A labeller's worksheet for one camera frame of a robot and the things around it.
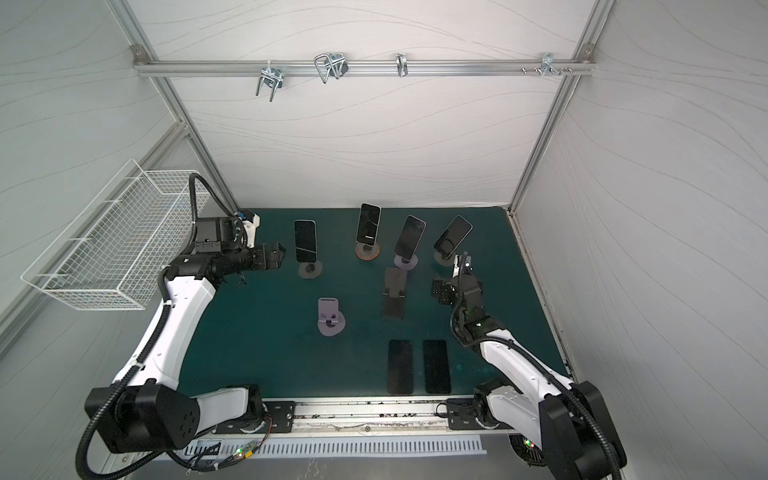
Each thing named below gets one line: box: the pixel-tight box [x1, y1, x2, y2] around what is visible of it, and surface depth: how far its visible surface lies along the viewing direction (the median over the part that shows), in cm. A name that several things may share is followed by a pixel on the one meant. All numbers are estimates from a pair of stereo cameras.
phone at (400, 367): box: [387, 340, 414, 395], surface depth 84 cm
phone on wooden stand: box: [356, 202, 382, 247], surface depth 100 cm
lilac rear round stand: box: [394, 254, 419, 271], surface depth 106 cm
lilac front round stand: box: [317, 297, 346, 337], surface depth 87 cm
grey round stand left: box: [298, 260, 323, 280], surface depth 104 cm
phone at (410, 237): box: [394, 214, 427, 262], surface depth 98 cm
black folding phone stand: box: [382, 267, 408, 320], surface depth 91 cm
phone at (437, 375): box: [423, 340, 451, 394], surface depth 84 cm
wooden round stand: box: [354, 241, 381, 261], surface depth 109 cm
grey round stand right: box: [434, 251, 456, 267], surface depth 107 cm
